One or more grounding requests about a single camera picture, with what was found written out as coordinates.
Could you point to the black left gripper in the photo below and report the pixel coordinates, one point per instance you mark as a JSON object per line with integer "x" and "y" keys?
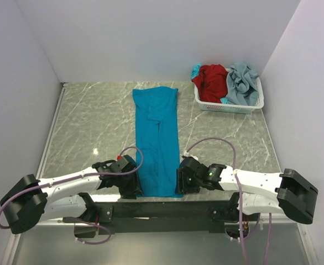
{"x": 132, "y": 184}

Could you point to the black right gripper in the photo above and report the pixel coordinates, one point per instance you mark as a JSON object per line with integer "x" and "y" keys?
{"x": 183, "y": 178}

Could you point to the blue t shirt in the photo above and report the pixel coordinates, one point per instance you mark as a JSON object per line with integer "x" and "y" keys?
{"x": 156, "y": 135}

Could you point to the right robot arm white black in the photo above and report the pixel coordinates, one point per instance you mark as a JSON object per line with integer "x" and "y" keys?
{"x": 287, "y": 192}

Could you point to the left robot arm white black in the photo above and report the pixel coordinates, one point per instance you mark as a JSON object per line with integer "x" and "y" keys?
{"x": 32, "y": 200}

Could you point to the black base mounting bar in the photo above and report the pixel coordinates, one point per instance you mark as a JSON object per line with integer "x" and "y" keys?
{"x": 177, "y": 216}

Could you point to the white laundry basket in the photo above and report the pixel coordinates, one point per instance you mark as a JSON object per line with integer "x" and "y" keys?
{"x": 225, "y": 107}

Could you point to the red t shirt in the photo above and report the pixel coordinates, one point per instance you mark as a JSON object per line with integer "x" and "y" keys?
{"x": 211, "y": 83}

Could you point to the grey t shirt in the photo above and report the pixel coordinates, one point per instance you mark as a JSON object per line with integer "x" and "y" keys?
{"x": 241, "y": 85}

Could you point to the light blue garment in basket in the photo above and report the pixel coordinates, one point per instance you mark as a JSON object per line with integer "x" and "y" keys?
{"x": 195, "y": 71}

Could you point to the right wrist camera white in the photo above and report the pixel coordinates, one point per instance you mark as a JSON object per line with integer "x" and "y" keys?
{"x": 187, "y": 154}

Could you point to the aluminium rail frame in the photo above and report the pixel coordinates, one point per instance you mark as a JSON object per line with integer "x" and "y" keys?
{"x": 95, "y": 121}

